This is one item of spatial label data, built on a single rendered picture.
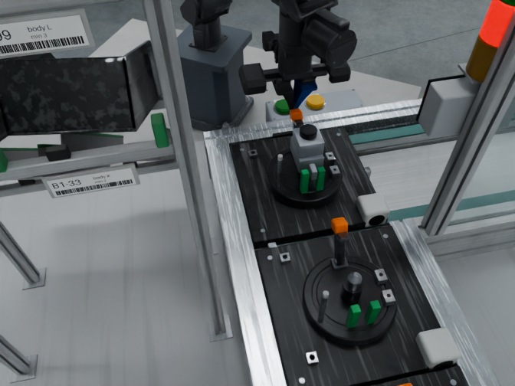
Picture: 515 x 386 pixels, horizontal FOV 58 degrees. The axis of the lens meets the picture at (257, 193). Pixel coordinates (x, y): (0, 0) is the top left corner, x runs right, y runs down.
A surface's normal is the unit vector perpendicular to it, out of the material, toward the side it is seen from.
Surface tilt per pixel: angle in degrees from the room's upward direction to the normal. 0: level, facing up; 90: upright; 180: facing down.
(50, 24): 90
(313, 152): 90
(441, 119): 90
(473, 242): 90
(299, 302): 0
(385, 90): 0
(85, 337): 0
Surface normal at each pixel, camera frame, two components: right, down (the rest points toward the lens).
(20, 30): 0.20, 0.75
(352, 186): -0.02, -0.64
